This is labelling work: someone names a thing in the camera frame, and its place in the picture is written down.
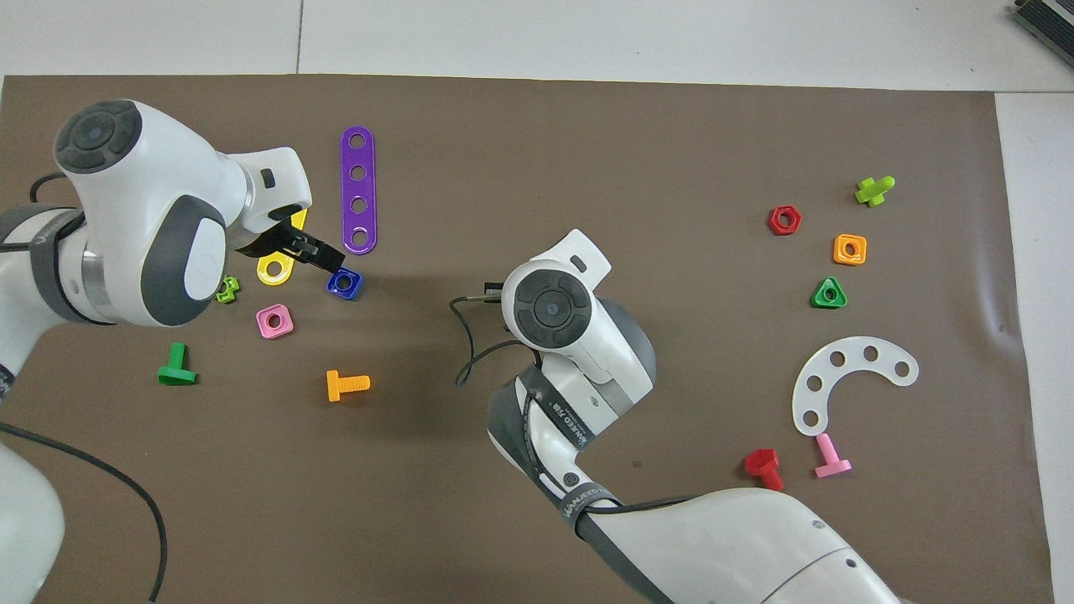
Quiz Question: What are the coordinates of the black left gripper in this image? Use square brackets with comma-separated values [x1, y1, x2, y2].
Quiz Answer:
[233, 206, 346, 271]

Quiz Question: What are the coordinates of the blue square plastic nut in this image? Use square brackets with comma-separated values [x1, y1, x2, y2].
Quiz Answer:
[326, 266, 365, 302]

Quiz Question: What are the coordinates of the pink square plastic nut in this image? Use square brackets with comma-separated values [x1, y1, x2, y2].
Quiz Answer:
[256, 304, 295, 340]

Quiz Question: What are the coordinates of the orange plastic screw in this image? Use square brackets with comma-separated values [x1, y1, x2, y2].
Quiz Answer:
[326, 369, 372, 404]

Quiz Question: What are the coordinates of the green plastic screw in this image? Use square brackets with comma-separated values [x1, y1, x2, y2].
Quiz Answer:
[157, 342, 199, 387]

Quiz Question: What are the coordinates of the red plastic screw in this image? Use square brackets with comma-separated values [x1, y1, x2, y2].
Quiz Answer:
[743, 448, 785, 493]

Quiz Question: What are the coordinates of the pink plastic screw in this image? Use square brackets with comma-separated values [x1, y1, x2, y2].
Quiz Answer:
[813, 433, 853, 480]

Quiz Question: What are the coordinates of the lime cross-head plastic screw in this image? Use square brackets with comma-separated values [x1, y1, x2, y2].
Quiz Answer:
[854, 175, 897, 208]

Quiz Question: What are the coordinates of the yellow three-hole plastic plate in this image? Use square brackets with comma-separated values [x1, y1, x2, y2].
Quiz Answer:
[256, 208, 309, 287]

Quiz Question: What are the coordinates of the purple four-hole plastic plate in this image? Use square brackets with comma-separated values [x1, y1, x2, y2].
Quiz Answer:
[340, 126, 378, 255]

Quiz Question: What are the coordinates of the brown table mat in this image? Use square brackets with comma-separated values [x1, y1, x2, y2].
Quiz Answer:
[0, 74, 1056, 604]

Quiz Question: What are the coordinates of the white curved five-hole plate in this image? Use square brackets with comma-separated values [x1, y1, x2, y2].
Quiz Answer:
[791, 336, 920, 437]

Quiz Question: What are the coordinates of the dark grey ribbed device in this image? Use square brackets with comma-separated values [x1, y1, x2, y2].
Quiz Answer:
[1011, 0, 1074, 68]

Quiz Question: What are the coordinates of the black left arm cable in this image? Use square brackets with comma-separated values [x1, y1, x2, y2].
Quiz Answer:
[0, 172, 169, 604]

